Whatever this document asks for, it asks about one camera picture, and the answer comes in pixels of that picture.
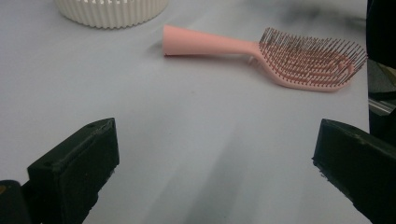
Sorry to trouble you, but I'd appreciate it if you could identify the metal frame rail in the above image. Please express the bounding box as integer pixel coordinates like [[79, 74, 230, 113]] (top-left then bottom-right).
[[368, 96, 396, 116]]

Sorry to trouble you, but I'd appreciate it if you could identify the white plastic basket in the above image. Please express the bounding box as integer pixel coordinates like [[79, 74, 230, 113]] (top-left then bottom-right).
[[54, 0, 169, 30]]

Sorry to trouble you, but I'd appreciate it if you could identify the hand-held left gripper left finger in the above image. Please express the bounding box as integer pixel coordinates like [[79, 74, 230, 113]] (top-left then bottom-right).
[[27, 117, 120, 224]]

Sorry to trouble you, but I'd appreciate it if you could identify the pink hairbrush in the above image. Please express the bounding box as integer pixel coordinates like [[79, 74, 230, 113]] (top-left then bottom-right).
[[162, 24, 369, 93]]

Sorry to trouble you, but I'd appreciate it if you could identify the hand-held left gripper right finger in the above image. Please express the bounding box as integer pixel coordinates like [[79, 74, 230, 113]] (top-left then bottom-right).
[[311, 118, 396, 224]]

